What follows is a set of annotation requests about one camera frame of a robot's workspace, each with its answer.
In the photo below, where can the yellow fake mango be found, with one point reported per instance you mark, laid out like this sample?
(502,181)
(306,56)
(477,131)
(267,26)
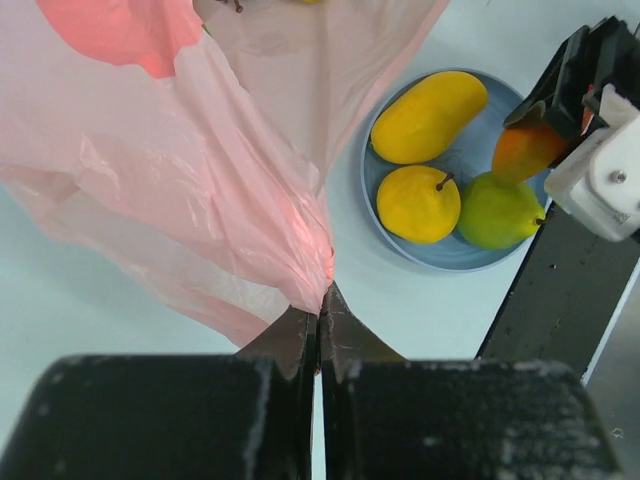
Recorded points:
(424,121)

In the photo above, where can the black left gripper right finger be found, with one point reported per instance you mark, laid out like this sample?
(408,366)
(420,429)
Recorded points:
(387,417)

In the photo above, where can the pink plastic bag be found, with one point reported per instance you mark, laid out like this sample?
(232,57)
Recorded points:
(189,142)

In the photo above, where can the red orange fake mango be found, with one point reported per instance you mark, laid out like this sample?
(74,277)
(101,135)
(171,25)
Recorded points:
(522,153)

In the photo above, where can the blue plastic bowl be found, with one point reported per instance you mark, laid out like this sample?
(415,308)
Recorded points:
(469,155)

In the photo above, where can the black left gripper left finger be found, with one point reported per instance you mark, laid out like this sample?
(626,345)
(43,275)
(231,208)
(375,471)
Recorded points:
(199,416)

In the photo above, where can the green fake pear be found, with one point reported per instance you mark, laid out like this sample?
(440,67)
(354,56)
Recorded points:
(497,216)

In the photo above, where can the yellow fake pear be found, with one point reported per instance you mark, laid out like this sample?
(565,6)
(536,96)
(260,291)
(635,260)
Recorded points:
(418,203)

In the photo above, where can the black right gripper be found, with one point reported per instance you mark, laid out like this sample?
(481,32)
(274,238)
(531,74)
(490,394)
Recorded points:
(573,82)

